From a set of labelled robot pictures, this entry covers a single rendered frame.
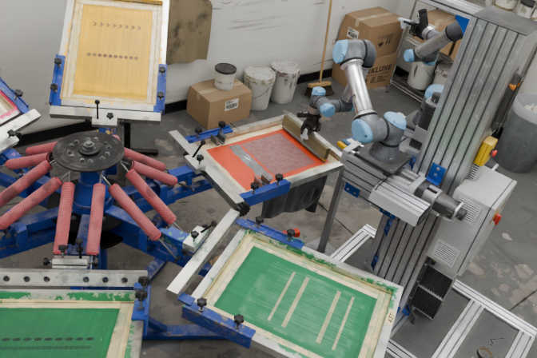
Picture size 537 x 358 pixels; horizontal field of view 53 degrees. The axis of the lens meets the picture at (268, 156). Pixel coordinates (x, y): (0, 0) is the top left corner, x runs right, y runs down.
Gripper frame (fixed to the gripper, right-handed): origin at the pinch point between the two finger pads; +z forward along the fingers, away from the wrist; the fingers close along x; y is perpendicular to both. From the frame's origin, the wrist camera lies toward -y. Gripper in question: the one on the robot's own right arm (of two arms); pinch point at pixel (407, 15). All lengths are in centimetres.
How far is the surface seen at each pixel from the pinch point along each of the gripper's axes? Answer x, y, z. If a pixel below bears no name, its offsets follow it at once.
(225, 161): -131, 55, -27
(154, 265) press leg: -177, 140, -12
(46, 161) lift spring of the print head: -219, 12, -48
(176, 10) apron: -100, 51, 172
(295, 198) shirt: -96, 79, -48
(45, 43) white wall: -207, 53, 154
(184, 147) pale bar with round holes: -152, 43, -21
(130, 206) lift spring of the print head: -191, 25, -75
